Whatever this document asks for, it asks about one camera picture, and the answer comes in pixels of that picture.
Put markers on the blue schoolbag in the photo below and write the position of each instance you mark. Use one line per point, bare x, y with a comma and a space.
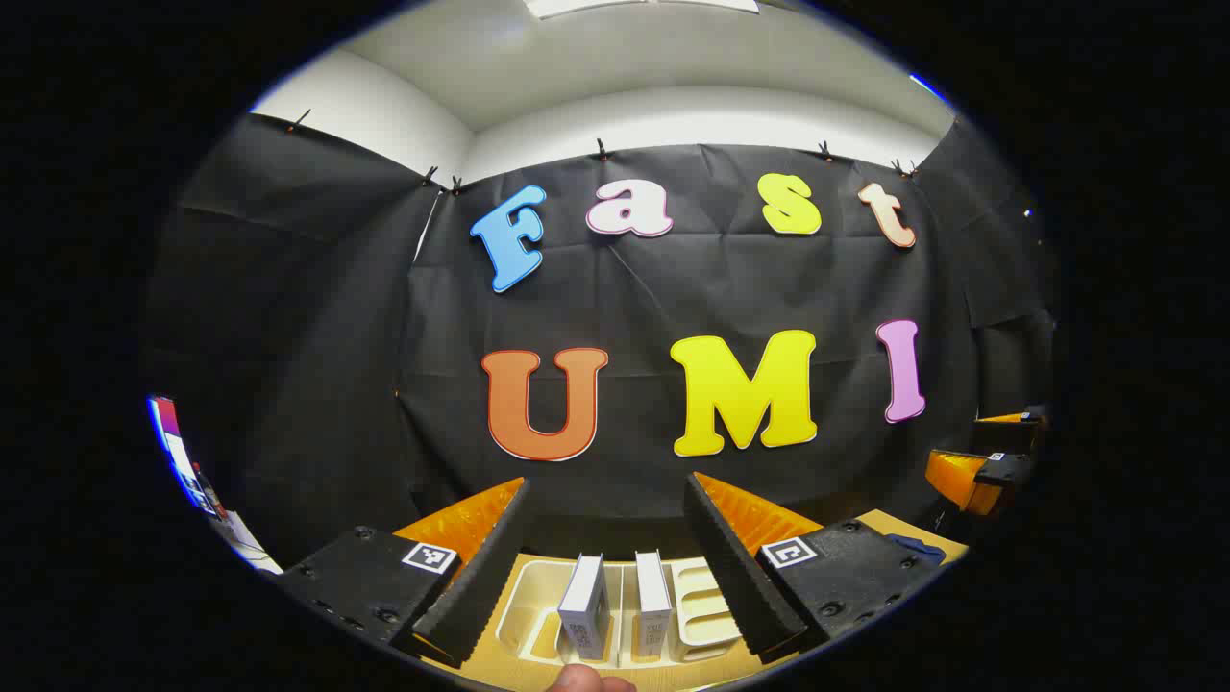
918, 549

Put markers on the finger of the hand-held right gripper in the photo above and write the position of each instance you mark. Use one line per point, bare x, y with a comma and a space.
1004, 471
1019, 432

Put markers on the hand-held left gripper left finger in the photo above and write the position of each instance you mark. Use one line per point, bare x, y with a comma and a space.
476, 596

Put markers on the white book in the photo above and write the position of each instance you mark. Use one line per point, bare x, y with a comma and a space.
651, 601
583, 605

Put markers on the ceiling light panel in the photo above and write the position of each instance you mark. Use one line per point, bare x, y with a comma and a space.
634, 6

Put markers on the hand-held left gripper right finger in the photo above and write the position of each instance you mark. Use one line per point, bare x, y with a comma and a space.
745, 586

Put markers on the white bookshelf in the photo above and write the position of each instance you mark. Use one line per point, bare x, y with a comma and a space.
706, 615

